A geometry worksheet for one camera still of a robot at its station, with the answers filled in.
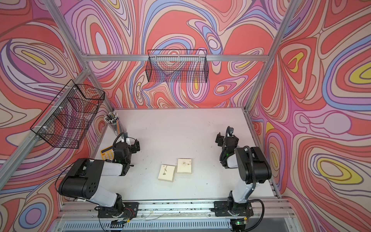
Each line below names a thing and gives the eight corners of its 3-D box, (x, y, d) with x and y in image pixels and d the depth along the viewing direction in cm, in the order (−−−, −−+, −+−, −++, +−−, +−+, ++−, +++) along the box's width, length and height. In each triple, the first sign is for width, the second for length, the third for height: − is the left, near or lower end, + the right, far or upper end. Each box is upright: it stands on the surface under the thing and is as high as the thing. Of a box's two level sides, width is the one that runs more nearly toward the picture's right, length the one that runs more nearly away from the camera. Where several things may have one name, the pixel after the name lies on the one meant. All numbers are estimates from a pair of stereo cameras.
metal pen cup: (113, 136, 105) (102, 121, 91) (116, 128, 110) (106, 112, 96) (124, 136, 105) (115, 121, 91) (127, 128, 110) (118, 112, 96)
